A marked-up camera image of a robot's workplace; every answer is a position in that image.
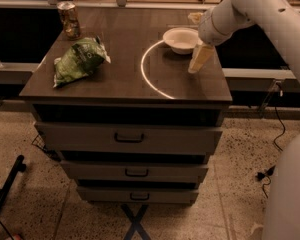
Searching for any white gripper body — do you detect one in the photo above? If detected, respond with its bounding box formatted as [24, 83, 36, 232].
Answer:
[198, 7, 231, 46]

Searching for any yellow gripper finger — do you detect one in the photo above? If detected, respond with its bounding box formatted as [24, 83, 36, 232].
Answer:
[188, 12, 203, 25]
[188, 44, 214, 74]

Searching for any white paper bowl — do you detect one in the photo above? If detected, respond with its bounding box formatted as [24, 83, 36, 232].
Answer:
[163, 27, 202, 55]

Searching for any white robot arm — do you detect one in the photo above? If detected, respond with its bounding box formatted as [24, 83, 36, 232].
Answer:
[198, 0, 300, 240]

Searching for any green jalapeno chip bag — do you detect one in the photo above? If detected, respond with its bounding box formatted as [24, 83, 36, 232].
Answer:
[54, 37, 111, 88]

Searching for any grey drawer cabinet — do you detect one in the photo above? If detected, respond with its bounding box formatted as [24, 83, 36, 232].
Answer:
[20, 8, 232, 190]

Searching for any middle grey drawer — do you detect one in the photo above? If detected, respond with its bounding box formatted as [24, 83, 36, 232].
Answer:
[61, 161, 208, 183]

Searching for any grey drawer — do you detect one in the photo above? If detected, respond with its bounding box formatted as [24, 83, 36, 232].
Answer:
[35, 122, 222, 155]
[77, 186, 199, 204]
[61, 161, 208, 183]

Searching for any shiny metallic can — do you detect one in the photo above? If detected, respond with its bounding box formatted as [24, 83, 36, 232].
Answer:
[57, 1, 81, 40]

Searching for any bottom grey drawer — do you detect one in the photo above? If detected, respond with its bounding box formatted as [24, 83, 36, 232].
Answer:
[77, 186, 199, 204]

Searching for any top grey drawer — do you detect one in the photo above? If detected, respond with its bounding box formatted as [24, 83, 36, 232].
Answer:
[35, 122, 222, 155]

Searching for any black left stand leg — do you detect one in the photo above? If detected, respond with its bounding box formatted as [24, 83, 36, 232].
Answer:
[0, 155, 26, 211]

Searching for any black power cable with adapter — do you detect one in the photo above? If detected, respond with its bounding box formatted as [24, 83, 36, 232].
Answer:
[255, 80, 288, 200]

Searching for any black wire basket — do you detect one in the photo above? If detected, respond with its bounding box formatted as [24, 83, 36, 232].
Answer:
[31, 134, 61, 162]

